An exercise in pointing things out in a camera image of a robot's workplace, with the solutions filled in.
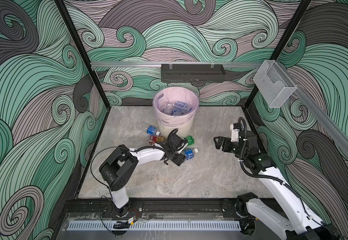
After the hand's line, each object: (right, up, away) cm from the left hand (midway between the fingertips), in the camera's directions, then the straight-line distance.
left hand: (180, 156), depth 90 cm
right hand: (+22, +12, -12) cm, 27 cm away
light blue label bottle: (-1, +30, +5) cm, 30 cm away
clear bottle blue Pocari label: (-18, +15, +10) cm, 26 cm away
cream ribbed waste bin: (+2, +20, -8) cm, 22 cm away
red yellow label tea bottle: (-17, +10, +5) cm, 20 cm away
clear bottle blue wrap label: (+6, +2, -2) cm, 6 cm away
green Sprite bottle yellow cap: (+7, +9, +7) cm, 13 cm away
